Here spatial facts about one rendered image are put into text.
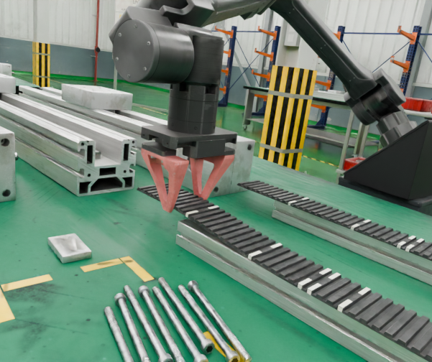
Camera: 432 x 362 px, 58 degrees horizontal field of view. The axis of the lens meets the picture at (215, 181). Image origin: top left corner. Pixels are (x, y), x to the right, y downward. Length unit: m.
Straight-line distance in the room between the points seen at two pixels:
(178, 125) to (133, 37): 0.11
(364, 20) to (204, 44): 9.03
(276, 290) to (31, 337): 0.21
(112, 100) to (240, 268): 0.66
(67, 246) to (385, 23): 8.91
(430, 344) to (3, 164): 0.52
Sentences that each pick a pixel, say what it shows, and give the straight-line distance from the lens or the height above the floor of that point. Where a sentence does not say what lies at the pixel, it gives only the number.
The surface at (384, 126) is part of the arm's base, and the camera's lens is 1.01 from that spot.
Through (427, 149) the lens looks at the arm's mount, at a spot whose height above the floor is 0.89.
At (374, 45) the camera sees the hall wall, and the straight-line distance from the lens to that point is 9.19.
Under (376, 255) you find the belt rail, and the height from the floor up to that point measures 0.79.
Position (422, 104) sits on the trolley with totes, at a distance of 3.61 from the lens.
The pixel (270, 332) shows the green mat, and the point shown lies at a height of 0.78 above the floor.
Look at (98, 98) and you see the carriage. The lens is 0.97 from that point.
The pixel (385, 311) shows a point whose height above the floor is 0.81.
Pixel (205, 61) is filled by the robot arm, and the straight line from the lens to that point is 0.44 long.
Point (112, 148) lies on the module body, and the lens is 0.66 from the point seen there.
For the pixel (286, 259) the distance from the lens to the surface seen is 0.41.
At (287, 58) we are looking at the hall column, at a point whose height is 1.18.
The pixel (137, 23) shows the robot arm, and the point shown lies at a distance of 0.39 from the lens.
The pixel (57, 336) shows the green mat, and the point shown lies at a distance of 0.34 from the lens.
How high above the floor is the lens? 0.99
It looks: 16 degrees down
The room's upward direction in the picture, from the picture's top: 7 degrees clockwise
